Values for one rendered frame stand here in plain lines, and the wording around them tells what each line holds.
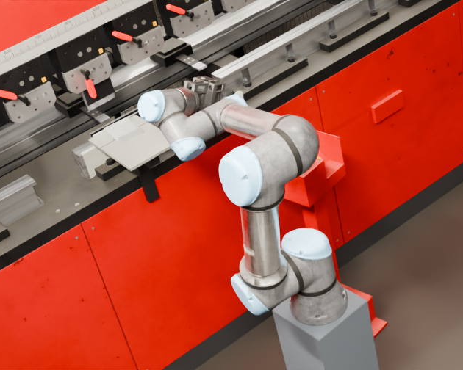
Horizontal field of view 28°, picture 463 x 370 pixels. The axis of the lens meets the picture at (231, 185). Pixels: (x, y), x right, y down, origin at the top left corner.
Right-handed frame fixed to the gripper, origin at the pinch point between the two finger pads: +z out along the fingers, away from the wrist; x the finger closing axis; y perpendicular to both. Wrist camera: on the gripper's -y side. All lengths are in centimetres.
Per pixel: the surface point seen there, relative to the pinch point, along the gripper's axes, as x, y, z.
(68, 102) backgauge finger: 70, -23, 9
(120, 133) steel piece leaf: 41.8, -24.0, 4.8
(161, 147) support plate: 23.8, -22.0, 3.2
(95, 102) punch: 52, -16, 2
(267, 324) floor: 12, -100, 71
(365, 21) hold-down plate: 16, 16, 100
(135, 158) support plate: 27.6, -25.9, -3.4
